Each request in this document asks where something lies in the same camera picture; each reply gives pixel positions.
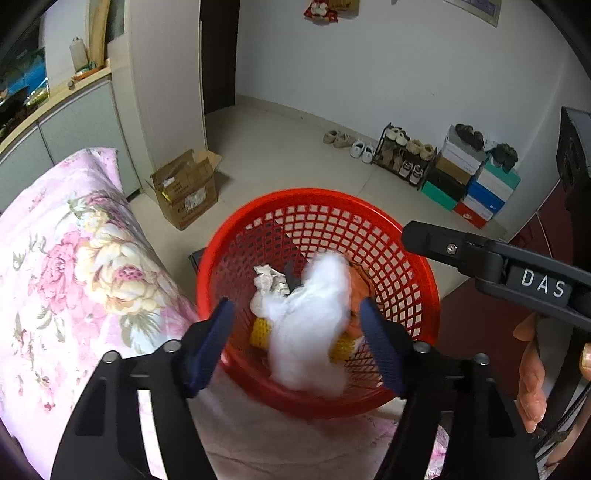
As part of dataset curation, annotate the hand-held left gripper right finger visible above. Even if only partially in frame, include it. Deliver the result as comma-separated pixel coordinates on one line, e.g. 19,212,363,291
359,298,541,480

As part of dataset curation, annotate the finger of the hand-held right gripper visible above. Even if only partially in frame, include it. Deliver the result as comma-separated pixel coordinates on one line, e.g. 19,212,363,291
401,220,509,291

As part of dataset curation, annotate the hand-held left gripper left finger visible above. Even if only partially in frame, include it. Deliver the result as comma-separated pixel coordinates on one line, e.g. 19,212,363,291
50,298,236,480

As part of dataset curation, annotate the orange brown scrap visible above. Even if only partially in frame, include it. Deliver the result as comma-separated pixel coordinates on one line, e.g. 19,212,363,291
344,265,375,342

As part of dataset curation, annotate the white cotton wad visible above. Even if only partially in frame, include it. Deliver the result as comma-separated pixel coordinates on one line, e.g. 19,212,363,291
250,253,354,398

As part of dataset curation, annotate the white tissue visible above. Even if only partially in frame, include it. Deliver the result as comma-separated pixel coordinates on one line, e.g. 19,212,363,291
253,264,289,301

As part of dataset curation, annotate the red plastic mesh basket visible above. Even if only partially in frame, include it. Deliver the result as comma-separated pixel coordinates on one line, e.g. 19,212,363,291
196,187,440,420

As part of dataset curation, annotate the person's right hand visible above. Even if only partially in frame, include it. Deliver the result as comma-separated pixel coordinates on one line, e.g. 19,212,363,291
514,314,591,435

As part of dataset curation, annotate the stack of shoe boxes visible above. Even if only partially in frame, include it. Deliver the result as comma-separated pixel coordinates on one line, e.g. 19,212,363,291
420,124,522,229

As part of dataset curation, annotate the row of assorted shoes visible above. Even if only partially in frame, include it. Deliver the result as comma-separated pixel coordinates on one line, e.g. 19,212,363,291
376,126,437,185

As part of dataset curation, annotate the black shoe rack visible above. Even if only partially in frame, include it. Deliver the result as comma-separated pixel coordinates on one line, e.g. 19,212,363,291
372,122,438,191

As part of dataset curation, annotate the black cabinet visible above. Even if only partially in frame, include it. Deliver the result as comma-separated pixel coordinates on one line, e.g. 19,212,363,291
556,106,591,210

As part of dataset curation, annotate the brown cardboard box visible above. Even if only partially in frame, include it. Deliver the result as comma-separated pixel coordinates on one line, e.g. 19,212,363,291
144,148,223,230

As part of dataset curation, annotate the pink floral blanket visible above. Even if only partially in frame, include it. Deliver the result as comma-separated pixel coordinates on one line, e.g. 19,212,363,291
0,147,451,480

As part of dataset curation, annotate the kitchen counter with grey cabinets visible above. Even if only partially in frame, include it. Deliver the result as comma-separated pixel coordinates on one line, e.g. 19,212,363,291
0,65,141,215

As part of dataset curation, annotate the white bottle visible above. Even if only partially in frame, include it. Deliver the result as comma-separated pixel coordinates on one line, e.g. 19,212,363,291
69,37,89,72

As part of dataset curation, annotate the blue printed backsplash panel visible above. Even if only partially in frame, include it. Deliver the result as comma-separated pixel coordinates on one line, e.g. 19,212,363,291
0,46,49,100

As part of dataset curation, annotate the wooden cutting board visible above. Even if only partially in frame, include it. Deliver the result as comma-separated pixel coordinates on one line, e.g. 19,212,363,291
88,0,112,63

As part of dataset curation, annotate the wall poster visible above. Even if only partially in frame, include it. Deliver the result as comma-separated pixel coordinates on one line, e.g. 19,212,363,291
443,0,503,28

